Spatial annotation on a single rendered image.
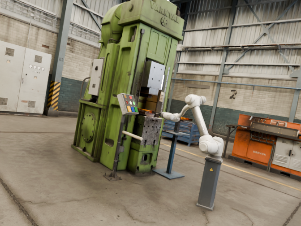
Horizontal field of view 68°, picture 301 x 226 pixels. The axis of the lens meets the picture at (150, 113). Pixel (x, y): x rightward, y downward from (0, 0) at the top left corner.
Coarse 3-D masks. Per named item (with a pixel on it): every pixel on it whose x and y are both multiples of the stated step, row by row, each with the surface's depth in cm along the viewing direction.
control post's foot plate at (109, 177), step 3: (105, 174) 318; (108, 174) 324; (111, 174) 316; (114, 174) 315; (105, 177) 313; (108, 177) 313; (111, 177) 316; (114, 177) 314; (117, 177) 320; (108, 180) 305; (111, 180) 305; (114, 180) 309
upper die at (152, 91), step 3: (141, 87) 363; (144, 87) 357; (147, 87) 351; (141, 90) 362; (144, 90) 356; (147, 90) 350; (150, 90) 350; (153, 90) 354; (156, 90) 358; (147, 93) 350; (150, 93) 351; (153, 93) 355; (156, 93) 359
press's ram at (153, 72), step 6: (150, 66) 343; (156, 66) 350; (162, 66) 358; (144, 72) 353; (150, 72) 344; (156, 72) 352; (162, 72) 360; (144, 78) 351; (150, 78) 346; (156, 78) 354; (162, 78) 362; (144, 84) 350; (150, 84) 348; (156, 84) 356
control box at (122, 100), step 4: (120, 96) 296; (124, 96) 298; (128, 96) 309; (132, 96) 321; (120, 100) 295; (124, 100) 294; (128, 100) 305; (132, 100) 317; (120, 104) 295; (124, 104) 293; (128, 104) 301; (132, 104) 312; (120, 108) 295; (124, 108) 293; (124, 112) 293; (128, 112) 293; (132, 112) 304; (136, 112) 315
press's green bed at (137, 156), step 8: (136, 144) 353; (136, 152) 352; (144, 152) 355; (152, 152) 367; (128, 160) 365; (136, 160) 350; (144, 160) 368; (152, 160) 370; (128, 168) 363; (136, 168) 356; (144, 168) 360; (152, 168) 373
